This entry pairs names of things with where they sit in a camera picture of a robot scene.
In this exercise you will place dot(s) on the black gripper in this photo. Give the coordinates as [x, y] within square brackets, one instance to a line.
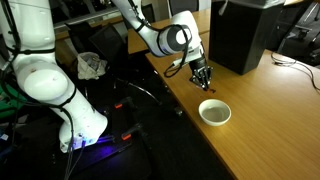
[201, 71]

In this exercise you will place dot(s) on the white bin liner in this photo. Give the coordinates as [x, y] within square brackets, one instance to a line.
[256, 2]

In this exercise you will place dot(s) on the black office chair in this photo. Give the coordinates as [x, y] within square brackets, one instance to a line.
[300, 36]
[108, 43]

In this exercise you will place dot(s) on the black trash bin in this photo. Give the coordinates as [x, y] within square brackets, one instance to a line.
[243, 40]

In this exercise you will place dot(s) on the green bag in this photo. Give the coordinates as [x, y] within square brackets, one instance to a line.
[10, 105]

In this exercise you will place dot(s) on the white bowl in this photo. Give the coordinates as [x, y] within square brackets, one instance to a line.
[206, 120]

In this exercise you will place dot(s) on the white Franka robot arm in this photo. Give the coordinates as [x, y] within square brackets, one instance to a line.
[43, 80]

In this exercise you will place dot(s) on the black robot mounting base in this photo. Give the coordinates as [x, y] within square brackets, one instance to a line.
[110, 160]

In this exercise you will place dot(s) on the crumpled grey cloth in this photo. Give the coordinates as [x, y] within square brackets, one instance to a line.
[88, 66]

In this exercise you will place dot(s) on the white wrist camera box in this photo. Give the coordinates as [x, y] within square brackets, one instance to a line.
[195, 55]

